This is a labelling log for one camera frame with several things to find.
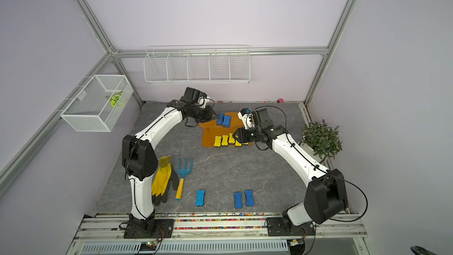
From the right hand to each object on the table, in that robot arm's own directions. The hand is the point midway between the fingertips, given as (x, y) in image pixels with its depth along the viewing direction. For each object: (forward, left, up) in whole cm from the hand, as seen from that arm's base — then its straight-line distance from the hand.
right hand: (235, 134), depth 82 cm
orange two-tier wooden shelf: (+15, +14, -17) cm, 27 cm away
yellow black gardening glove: (-13, +35, -17) cm, 42 cm away
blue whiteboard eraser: (-24, +16, -17) cm, 34 cm away
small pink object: (+42, -33, -20) cm, 57 cm away
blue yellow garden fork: (-11, +28, -19) cm, 35 cm away
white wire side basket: (+10, +65, +8) cm, 67 cm away
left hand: (+11, +9, -1) cm, 14 cm away
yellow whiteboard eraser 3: (+7, +2, -17) cm, 18 cm away
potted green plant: (-5, -37, +2) cm, 38 cm away
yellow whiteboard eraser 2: (+7, +6, -17) cm, 19 cm away
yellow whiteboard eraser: (+7, +10, -17) cm, 21 cm away
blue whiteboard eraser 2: (+12, +8, -3) cm, 15 cm away
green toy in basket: (+13, +56, +12) cm, 59 cm away
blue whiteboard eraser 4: (-24, -1, -18) cm, 30 cm away
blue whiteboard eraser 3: (+11, +5, -4) cm, 12 cm away
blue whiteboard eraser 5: (-25, -6, -18) cm, 31 cm away
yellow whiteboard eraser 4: (+4, -1, -16) cm, 16 cm away
